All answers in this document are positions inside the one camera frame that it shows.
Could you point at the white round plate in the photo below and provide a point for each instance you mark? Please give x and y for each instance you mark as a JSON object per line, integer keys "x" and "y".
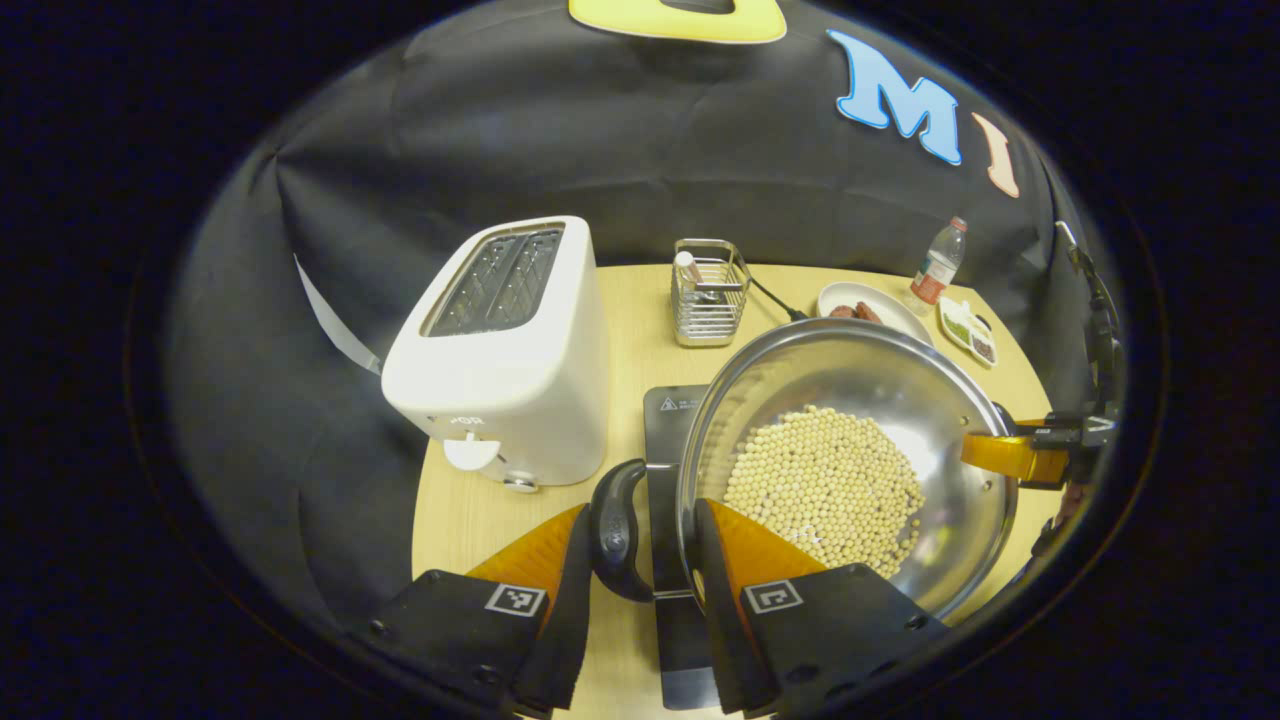
{"x": 890, "y": 305}

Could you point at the pile of soybeans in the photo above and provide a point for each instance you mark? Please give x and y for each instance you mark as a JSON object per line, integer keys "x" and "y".
{"x": 830, "y": 485}

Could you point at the white toaster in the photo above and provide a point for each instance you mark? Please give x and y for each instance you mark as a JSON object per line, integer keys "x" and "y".
{"x": 510, "y": 380}

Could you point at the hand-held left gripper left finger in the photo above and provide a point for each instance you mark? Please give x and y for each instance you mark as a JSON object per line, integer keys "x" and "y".
{"x": 570, "y": 620}

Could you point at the pile of red beans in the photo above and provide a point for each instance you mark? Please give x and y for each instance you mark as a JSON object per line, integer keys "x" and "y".
{"x": 984, "y": 349}

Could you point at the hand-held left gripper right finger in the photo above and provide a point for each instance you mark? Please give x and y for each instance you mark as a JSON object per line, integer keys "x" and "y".
{"x": 720, "y": 620}

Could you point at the clear plastic water bottle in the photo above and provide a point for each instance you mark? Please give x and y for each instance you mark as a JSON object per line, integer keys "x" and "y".
{"x": 938, "y": 265}

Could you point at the pile of green beans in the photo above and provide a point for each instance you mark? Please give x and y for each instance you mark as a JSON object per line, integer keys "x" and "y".
{"x": 957, "y": 328}

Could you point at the black backdrop cloth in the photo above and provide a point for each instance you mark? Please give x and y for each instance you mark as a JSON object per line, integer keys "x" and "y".
{"x": 600, "y": 130}

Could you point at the striped straw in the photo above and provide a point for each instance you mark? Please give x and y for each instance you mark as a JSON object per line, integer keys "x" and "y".
{"x": 688, "y": 265}

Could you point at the black induction cooktop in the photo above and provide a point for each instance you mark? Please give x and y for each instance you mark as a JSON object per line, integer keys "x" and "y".
{"x": 665, "y": 440}

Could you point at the white divided dish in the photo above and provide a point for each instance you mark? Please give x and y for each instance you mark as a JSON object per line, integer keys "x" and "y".
{"x": 968, "y": 305}

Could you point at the stainless steel pot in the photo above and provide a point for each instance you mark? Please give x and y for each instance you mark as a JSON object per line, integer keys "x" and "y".
{"x": 850, "y": 370}

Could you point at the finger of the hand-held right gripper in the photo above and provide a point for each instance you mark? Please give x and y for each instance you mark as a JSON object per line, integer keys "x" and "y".
{"x": 1000, "y": 455}

